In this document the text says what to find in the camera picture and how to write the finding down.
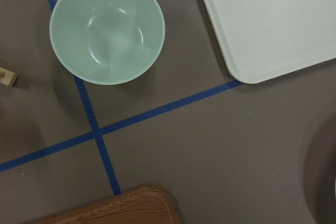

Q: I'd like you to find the cream bear serving tray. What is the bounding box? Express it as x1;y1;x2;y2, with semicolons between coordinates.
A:
204;0;335;84

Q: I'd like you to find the green bowl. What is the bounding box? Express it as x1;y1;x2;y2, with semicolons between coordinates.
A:
49;0;165;85

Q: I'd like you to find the wooden cutting board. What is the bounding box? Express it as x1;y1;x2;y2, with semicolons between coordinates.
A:
39;185;181;223

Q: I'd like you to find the wooden drying rack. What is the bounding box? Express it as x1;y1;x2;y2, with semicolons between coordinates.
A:
0;67;18;86

